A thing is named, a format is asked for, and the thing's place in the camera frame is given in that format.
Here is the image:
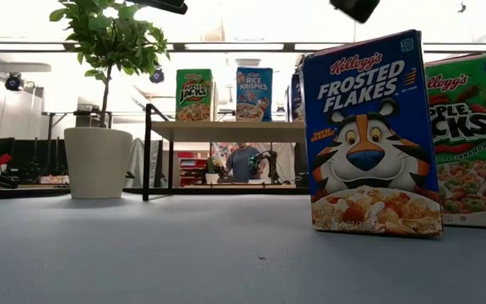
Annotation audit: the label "Rice Krispies cereal box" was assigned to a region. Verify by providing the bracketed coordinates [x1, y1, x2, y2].
[235, 66, 274, 123]

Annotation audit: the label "Apple Jacks cereal box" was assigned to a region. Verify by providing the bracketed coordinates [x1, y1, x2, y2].
[175, 68, 214, 123]
[424, 53, 486, 231]

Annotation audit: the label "Frosted Flakes cereal box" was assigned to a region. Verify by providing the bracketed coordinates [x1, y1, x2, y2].
[300, 28, 445, 238]
[285, 72, 306, 123]

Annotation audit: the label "wooden shelf with black legs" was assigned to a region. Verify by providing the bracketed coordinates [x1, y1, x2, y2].
[141, 103, 311, 203]

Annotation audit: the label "person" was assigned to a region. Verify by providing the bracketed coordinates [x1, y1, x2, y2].
[223, 142, 262, 184]

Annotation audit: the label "red storage drawers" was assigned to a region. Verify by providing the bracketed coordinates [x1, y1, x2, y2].
[177, 150, 209, 187]

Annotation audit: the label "white ceiling vent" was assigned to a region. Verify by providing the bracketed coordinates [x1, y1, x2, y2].
[234, 57, 262, 68]

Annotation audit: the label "white cloth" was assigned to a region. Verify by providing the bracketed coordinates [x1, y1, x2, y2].
[125, 137, 148, 189]

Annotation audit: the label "blue table mat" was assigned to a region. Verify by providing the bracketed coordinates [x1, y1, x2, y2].
[0, 193, 486, 304]

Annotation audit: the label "green plant in white pot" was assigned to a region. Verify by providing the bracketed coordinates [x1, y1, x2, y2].
[49, 0, 171, 200]

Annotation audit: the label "black background table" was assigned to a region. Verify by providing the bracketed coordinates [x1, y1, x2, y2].
[41, 110, 113, 130]

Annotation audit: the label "black monitors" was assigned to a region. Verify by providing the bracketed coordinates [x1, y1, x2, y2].
[0, 137, 69, 178]

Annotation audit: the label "black horizontal frame bar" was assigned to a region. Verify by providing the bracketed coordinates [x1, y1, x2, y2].
[0, 41, 486, 54]

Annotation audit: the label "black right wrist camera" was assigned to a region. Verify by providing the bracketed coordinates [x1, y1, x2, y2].
[329, 0, 381, 24]

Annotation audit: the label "black table frame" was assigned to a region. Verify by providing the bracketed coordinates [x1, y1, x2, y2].
[0, 184, 311, 202]

